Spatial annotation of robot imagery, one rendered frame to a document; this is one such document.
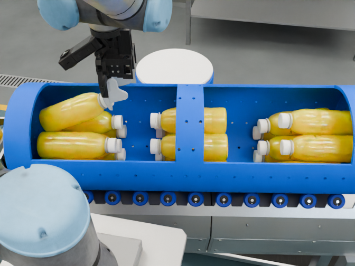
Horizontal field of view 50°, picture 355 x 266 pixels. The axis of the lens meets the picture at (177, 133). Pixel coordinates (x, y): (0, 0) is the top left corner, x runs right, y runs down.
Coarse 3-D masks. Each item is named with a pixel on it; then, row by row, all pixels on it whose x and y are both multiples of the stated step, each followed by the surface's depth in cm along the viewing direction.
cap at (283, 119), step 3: (279, 114) 97; (282, 114) 95; (285, 114) 95; (279, 117) 97; (282, 117) 95; (285, 117) 95; (288, 117) 95; (279, 120) 97; (282, 120) 94; (285, 120) 94; (288, 120) 94; (279, 123) 97; (282, 123) 95; (285, 123) 95; (288, 123) 95; (279, 126) 96; (282, 126) 95; (285, 126) 95
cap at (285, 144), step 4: (284, 140) 94; (288, 140) 94; (280, 144) 96; (284, 144) 93; (288, 144) 93; (280, 148) 96; (284, 148) 93; (288, 148) 93; (284, 152) 93; (288, 152) 93
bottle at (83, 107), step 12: (84, 96) 93; (96, 96) 93; (48, 108) 96; (60, 108) 94; (72, 108) 92; (84, 108) 92; (96, 108) 92; (48, 120) 95; (60, 120) 94; (72, 120) 94; (84, 120) 94
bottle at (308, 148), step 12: (300, 144) 92; (312, 144) 91; (324, 144) 91; (336, 144) 91; (348, 144) 91; (300, 156) 93; (312, 156) 92; (324, 156) 92; (336, 156) 92; (348, 156) 92
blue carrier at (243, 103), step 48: (48, 96) 109; (144, 96) 108; (192, 96) 90; (240, 96) 106; (288, 96) 106; (336, 96) 105; (144, 144) 114; (192, 144) 86; (240, 144) 113; (240, 192) 97; (288, 192) 95; (336, 192) 94
